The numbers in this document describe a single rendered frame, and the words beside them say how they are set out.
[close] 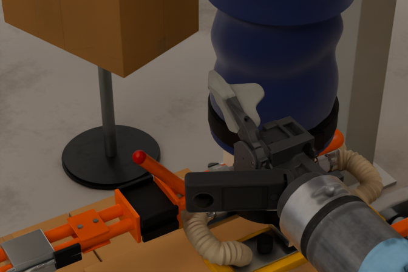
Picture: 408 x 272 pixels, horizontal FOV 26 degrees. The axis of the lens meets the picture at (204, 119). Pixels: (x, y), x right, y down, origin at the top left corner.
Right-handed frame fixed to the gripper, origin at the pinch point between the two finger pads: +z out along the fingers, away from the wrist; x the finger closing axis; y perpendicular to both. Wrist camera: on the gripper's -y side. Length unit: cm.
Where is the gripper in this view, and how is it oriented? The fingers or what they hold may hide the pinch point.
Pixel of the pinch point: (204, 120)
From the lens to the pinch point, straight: 114.0
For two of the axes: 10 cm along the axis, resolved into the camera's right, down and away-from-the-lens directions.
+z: -5.1, -5.1, 7.0
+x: 0.0, -8.1, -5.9
